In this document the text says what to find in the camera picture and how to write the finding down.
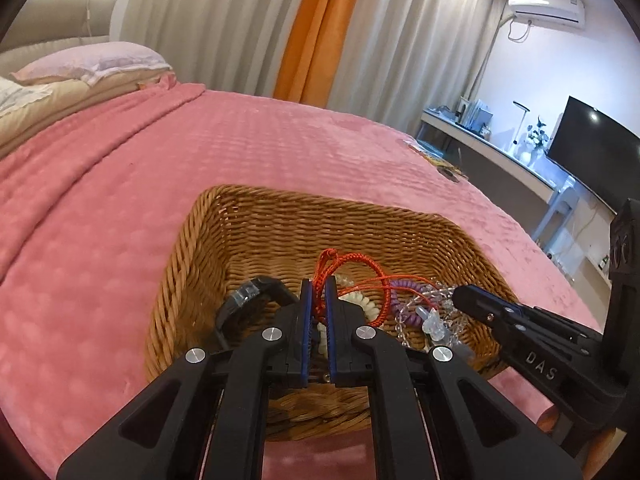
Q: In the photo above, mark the brown wicker basket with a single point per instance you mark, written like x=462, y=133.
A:
x=225, y=240

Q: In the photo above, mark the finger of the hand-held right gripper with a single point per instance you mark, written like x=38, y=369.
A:
x=480, y=302
x=570, y=330

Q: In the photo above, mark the black wrist watch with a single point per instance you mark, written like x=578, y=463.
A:
x=250, y=290

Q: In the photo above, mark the white vase with flowers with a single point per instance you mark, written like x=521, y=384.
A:
x=525, y=152

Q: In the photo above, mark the colourful booklet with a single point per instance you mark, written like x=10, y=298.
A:
x=425, y=152

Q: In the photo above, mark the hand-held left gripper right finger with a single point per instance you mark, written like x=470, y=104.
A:
x=330, y=330

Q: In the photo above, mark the light blue hair clip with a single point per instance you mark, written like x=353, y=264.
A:
x=430, y=325

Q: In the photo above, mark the lilac pillow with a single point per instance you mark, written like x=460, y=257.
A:
x=90, y=60

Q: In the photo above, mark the white floral pillow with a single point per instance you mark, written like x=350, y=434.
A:
x=15, y=97

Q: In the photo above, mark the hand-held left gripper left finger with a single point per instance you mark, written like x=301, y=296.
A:
x=306, y=330

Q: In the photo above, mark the beige quilt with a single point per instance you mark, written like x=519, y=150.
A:
x=65, y=100

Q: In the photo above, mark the white desk lamp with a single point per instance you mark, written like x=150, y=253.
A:
x=522, y=105

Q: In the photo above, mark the black television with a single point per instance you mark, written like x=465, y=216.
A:
x=585, y=150

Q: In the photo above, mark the orange curtain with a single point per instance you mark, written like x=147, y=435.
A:
x=320, y=35

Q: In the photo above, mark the pink fleece blanket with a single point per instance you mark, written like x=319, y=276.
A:
x=100, y=210

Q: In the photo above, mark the beige curtain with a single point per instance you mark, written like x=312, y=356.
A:
x=415, y=45
x=215, y=25

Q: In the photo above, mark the beige padded headboard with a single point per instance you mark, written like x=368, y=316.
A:
x=60, y=20

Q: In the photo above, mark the small dark object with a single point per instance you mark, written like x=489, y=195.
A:
x=450, y=175

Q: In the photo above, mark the light blue chair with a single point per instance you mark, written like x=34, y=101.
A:
x=562, y=195

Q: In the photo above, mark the white desk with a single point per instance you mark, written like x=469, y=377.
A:
x=500, y=155

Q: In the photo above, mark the white air conditioner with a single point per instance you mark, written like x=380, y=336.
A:
x=545, y=7

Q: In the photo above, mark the upright books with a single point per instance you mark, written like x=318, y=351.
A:
x=475, y=115

